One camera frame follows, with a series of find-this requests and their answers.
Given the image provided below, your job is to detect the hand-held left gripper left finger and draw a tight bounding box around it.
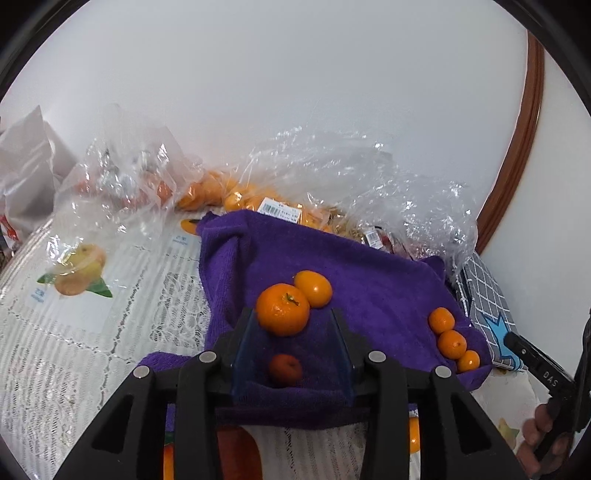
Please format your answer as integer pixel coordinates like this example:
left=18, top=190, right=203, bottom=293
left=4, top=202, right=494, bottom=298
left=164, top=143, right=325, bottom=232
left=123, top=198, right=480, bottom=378
left=53, top=307, right=274, bottom=480

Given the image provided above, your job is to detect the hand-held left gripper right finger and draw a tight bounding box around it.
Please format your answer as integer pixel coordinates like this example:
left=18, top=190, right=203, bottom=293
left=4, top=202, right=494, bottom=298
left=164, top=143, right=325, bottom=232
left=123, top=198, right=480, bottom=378
left=329, top=308, right=530, bottom=480

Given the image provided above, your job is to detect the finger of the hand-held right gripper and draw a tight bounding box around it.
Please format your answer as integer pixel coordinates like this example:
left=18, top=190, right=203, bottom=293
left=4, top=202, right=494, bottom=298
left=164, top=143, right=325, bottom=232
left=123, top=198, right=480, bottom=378
left=503, top=333, right=543, bottom=370

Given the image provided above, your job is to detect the orange mandarin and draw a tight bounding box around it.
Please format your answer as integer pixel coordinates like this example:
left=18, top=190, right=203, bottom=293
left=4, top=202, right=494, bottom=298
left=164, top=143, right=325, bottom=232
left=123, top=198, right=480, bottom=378
left=269, top=353, right=304, bottom=387
left=428, top=307, right=456, bottom=334
left=438, top=330, right=467, bottom=360
left=457, top=350, right=481, bottom=374
left=294, top=270, right=333, bottom=309

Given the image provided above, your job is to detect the large mandarin with stem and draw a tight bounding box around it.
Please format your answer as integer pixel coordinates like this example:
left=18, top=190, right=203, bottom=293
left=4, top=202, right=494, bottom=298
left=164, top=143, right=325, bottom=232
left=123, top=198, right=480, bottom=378
left=256, top=283, right=310, bottom=336

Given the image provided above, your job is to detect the person's right hand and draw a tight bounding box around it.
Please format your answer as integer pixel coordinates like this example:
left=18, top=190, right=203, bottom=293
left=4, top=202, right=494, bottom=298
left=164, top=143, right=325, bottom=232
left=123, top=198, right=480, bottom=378
left=516, top=401, right=580, bottom=478

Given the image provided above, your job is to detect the grey checked cloth blue star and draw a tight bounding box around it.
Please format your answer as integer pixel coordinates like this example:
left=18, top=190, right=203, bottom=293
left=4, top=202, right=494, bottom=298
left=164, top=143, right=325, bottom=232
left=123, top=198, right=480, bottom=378
left=455, top=255, right=528, bottom=371

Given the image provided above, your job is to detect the purple towel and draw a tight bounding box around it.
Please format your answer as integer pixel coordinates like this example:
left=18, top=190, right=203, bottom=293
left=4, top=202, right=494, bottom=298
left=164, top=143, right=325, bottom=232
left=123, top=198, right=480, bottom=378
left=136, top=210, right=493, bottom=431

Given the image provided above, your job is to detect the fruit-print lace tablecloth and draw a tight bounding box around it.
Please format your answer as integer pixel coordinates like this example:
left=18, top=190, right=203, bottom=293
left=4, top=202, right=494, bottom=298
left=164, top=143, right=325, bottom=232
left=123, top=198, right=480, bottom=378
left=0, top=208, right=557, bottom=480

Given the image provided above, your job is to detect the clear plastic bag of snacks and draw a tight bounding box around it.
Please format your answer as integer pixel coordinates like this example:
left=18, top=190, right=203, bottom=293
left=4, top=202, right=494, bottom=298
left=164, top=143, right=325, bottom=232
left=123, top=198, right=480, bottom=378
left=323, top=138, right=479, bottom=280

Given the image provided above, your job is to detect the clear plastic bag of oranges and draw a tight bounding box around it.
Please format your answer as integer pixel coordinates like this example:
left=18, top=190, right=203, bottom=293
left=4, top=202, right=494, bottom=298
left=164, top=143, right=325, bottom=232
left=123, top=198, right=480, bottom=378
left=174, top=131, right=398, bottom=234

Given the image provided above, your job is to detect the crumpled clear plastic bag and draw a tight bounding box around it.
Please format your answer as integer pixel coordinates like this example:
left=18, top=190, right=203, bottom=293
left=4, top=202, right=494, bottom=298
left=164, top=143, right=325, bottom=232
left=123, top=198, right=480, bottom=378
left=44, top=104, right=205, bottom=278

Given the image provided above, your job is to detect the white plastic bag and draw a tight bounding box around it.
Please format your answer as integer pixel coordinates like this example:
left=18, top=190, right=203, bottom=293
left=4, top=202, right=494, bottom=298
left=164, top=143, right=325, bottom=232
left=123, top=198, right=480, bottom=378
left=0, top=105, right=80, bottom=243

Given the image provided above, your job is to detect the brown wooden door frame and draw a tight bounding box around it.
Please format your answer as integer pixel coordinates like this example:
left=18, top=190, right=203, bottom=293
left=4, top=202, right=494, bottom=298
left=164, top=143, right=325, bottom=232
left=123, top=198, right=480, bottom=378
left=475, top=31, right=546, bottom=256

